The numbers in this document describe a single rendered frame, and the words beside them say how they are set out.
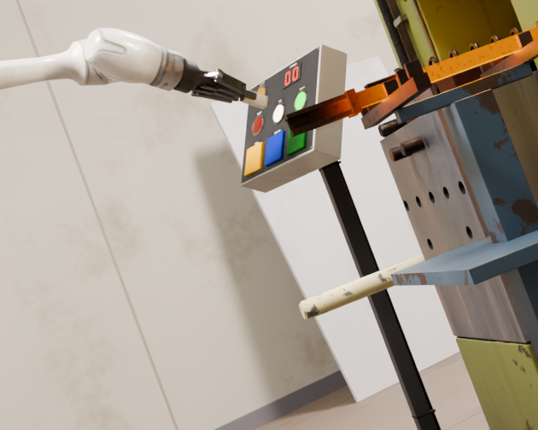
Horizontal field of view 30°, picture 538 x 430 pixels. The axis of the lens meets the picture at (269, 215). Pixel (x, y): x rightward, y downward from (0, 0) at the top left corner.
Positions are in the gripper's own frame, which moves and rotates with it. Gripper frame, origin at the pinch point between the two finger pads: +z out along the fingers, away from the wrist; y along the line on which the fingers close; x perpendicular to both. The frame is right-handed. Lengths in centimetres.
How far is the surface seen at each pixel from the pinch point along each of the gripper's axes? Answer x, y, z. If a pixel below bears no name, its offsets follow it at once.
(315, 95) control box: 2.7, 6.3, 13.2
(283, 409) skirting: -38, -220, 154
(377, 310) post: -41, -8, 46
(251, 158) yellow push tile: -5.6, -20.7, 12.5
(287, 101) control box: 5.5, -6.4, 13.2
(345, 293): -43, 6, 25
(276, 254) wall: 36, -219, 142
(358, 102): -39, 84, -30
